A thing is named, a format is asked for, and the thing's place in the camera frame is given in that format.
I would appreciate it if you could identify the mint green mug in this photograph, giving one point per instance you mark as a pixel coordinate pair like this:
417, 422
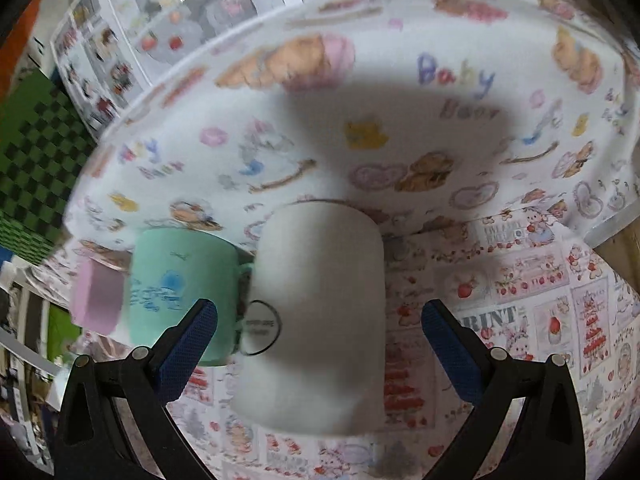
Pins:
171, 269

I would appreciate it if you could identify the strawberry print table mat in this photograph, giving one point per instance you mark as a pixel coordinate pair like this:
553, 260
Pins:
533, 296

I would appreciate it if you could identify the pink lidded white bottle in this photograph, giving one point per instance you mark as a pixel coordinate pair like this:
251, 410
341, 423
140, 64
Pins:
97, 297

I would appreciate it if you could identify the white ceramic mug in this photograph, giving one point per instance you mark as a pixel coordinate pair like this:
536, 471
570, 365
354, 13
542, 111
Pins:
313, 333

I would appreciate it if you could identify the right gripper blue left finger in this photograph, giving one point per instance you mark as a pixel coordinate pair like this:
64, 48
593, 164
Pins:
91, 442

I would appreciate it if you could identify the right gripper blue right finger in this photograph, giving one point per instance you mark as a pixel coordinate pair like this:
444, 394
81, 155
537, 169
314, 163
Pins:
547, 440

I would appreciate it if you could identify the baby bear print cloth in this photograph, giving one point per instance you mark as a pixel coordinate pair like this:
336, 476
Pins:
417, 112

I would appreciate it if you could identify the green black checkered board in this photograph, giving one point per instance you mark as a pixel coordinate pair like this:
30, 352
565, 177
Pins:
44, 146

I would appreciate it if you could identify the comic print white board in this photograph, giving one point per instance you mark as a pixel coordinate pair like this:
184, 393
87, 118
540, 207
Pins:
109, 52

